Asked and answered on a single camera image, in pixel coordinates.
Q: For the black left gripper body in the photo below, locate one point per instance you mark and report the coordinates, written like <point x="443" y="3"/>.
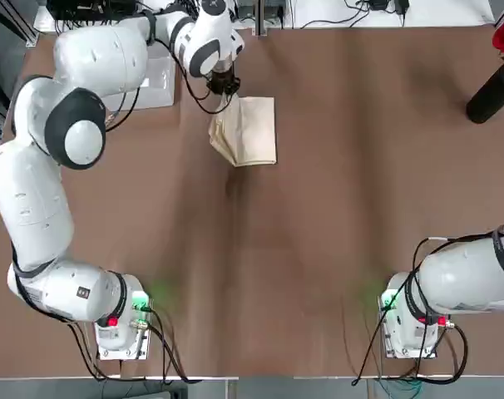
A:
<point x="223" y="82"/>

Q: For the cream-colored tablecloth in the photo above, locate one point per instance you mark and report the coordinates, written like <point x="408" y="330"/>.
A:
<point x="252" y="133"/>

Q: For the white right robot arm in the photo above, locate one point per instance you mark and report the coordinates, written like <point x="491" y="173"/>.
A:
<point x="464" y="278"/>

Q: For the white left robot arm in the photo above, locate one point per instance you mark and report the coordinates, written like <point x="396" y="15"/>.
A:
<point x="31" y="216"/>

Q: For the clear plastic box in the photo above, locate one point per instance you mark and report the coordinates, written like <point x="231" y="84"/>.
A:
<point x="156" y="97"/>

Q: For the black box device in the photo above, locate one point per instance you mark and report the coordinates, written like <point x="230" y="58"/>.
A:
<point x="90" y="8"/>

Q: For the black power adapter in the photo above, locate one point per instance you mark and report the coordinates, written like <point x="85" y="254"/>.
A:
<point x="377" y="4"/>

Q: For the black cylindrical vase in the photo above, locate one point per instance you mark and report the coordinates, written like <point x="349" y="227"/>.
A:
<point x="489" y="101"/>

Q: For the aluminium camera post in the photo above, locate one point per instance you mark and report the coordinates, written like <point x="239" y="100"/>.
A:
<point x="260" y="21"/>

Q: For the aluminium frame strut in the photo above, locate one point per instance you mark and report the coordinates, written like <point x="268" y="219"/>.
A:
<point x="29" y="35"/>

